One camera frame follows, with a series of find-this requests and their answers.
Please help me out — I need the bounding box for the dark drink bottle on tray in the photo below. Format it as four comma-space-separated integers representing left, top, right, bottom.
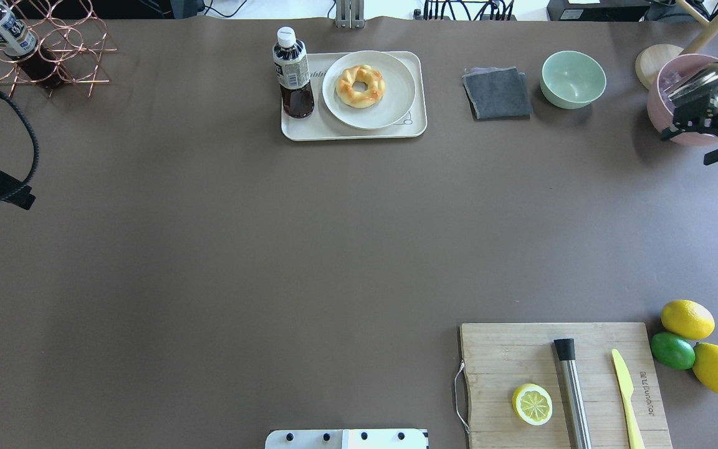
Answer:
272, 26, 315, 118

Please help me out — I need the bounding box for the green lime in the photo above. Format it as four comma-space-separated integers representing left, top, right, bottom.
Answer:
650, 332, 696, 370

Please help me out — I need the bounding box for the yellow lemon upper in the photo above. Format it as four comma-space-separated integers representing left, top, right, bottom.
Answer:
660, 299, 716, 339

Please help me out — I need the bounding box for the glazed twisted donut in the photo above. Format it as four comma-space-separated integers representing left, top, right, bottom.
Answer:
335, 65, 387, 109

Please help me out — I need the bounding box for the mint green bowl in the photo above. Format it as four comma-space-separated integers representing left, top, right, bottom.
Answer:
540, 51, 607, 110

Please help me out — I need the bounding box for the pink ice bowl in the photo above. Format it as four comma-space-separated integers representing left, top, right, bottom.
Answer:
647, 54, 718, 146

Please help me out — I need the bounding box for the grey folded cloth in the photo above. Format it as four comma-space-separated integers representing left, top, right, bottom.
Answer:
462, 67, 533, 120

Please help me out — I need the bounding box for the yellow plastic knife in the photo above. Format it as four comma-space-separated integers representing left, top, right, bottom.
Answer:
611, 349, 646, 449

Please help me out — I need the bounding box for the half lemon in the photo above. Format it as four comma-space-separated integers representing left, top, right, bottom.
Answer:
511, 383, 553, 426

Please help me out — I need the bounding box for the metal ice scoop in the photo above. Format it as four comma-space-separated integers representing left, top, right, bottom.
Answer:
667, 61, 718, 105

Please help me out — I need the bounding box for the copper wire bottle rack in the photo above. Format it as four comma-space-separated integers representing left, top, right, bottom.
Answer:
0, 1, 118, 96

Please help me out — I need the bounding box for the round wooden stand base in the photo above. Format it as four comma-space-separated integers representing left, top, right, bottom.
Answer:
634, 44, 683, 89

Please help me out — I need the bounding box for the cream rabbit tray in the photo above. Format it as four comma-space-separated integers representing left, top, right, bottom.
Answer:
281, 51, 428, 140

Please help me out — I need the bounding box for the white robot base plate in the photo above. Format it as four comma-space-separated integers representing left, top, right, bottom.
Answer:
264, 427, 429, 448

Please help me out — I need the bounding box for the steel muddler black tip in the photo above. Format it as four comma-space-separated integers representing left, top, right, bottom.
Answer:
553, 338, 593, 448

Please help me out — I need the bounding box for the white round plate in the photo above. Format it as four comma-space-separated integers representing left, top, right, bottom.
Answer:
322, 51, 416, 130

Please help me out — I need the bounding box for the dark bottle in rack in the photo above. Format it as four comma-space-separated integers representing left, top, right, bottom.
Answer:
0, 1, 64, 89

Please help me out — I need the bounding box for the wooden cutting board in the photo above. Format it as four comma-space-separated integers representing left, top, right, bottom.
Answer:
461, 323, 673, 448

